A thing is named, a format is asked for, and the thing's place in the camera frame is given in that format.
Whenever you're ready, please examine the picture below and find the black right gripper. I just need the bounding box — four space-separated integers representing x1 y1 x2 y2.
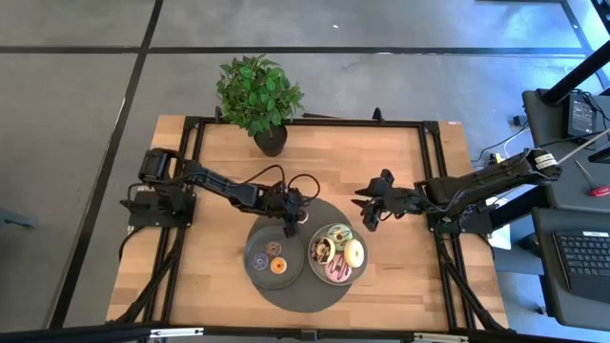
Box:
351 168 407 232

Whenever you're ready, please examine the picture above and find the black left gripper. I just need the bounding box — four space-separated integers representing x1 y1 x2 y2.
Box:
265 183 311 238

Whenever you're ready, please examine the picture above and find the chocolate drizzled white donut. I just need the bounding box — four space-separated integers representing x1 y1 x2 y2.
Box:
312 237 336 266

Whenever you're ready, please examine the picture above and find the large white iced donut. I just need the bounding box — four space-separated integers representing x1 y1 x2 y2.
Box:
343 238 366 269

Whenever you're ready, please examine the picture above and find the large pink iced donut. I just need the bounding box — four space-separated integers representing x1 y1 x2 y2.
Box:
324 253 354 284

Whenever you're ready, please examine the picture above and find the dark grey plate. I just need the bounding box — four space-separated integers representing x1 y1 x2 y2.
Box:
243 224 306 291

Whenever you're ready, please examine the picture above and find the large green iced donut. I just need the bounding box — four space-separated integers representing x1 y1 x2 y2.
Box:
327 224 355 247

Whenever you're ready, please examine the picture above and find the light grey plate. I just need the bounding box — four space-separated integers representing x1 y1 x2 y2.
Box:
307 222 370 287

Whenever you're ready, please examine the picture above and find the black plant pot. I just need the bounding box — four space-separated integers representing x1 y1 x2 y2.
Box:
253 124 289 158

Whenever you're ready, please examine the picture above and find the round woven grey placemat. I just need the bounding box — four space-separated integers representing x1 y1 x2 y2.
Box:
247 197 356 314

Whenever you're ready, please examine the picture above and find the green leafy plant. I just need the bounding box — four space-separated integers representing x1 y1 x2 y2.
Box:
216 53 305 138

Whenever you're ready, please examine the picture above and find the grey side desk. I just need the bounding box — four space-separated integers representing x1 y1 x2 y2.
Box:
521 88 610 331

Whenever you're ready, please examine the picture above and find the black laptop keyboard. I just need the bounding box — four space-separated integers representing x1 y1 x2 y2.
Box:
552 231 610 304

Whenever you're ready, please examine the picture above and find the black power adapter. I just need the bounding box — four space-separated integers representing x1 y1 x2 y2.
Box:
566 93 597 139

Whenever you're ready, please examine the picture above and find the black stand pole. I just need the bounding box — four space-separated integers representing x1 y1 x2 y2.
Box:
540 40 610 106

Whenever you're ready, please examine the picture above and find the black overhead beam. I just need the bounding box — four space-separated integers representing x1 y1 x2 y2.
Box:
0 322 610 343

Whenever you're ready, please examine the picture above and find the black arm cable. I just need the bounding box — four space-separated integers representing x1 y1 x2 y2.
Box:
243 164 287 188
287 173 321 202

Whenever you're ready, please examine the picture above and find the black aluminium table frame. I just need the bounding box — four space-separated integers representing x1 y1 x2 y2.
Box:
107 107 509 334

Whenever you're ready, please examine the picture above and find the silver metal bracket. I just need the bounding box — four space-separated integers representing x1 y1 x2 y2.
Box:
413 333 471 343
150 327 205 339

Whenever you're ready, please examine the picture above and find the red handled screwdriver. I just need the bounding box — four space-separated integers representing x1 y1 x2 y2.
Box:
574 159 610 198

